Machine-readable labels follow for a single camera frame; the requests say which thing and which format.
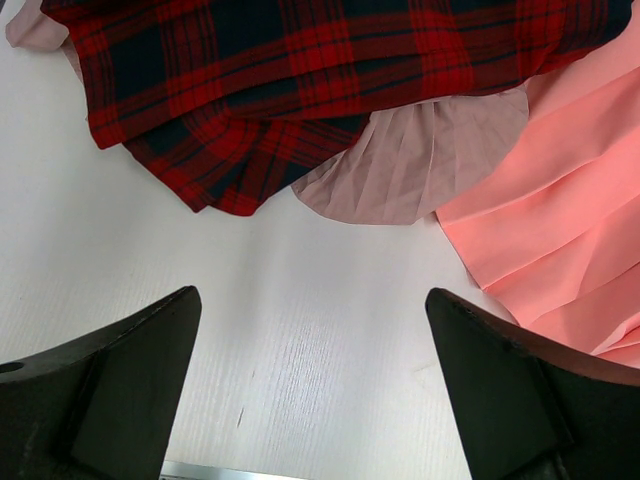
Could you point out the salmon pink skirt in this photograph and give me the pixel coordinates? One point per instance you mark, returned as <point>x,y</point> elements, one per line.
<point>553,233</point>

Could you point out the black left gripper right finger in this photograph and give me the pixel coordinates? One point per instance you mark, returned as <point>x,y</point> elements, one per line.
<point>527,407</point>

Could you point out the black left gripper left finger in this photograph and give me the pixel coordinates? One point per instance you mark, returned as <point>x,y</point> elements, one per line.
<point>101,406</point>

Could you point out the red black plaid skirt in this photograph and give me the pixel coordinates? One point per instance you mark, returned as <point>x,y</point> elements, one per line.
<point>229,102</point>

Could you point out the dusty pink ruffled garment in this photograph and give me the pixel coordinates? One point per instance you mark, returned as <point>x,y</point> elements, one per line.
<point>412,159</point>

